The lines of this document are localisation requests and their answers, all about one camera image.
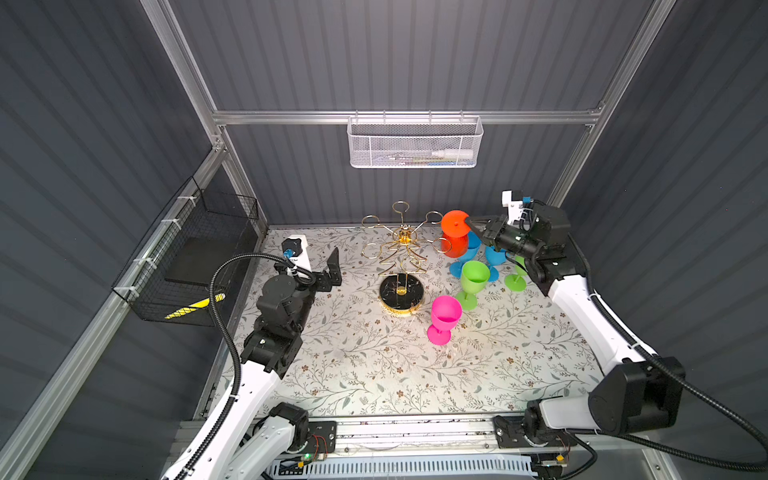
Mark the gold wine glass rack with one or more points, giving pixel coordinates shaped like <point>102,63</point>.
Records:
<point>399,259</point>

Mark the blue wine glass front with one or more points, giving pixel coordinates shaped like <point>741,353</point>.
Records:
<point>494,259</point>

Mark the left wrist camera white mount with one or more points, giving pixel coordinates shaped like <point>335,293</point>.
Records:
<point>295,249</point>

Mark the blue wine glass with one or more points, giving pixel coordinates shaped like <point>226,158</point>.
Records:
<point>494,259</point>
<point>474,244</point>

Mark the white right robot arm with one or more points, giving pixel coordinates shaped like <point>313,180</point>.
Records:
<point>633,395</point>

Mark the black wire basket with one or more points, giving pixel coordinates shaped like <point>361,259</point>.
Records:
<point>169,281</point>

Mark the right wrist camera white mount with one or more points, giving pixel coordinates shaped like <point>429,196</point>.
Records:
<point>517,204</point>

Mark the red wine glass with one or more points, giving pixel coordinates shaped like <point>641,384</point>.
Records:
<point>455,233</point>

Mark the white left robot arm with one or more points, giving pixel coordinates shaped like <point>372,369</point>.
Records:
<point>258,366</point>

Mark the white perforated vent cover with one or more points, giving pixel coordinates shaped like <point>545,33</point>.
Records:
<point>409,467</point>

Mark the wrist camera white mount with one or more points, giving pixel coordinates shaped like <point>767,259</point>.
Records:
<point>295,249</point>
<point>517,204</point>

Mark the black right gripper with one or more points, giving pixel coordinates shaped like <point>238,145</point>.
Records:
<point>493,231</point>

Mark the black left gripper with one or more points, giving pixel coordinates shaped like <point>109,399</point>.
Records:
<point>322,284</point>

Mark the green wine glass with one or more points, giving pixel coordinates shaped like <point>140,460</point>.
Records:
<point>517,281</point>
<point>473,279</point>

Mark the white wire mesh basket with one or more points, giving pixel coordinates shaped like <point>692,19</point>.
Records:
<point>405,142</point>

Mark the green wine glass back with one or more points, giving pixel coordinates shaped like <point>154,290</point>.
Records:
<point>473,279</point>

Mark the green wine glass front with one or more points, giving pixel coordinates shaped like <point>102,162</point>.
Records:
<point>517,281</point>

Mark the magenta wine glass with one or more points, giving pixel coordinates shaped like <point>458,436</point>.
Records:
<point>446,313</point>

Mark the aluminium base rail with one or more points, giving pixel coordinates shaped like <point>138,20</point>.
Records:
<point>458,441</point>

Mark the white marker in basket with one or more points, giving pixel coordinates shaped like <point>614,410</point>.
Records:
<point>453,154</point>

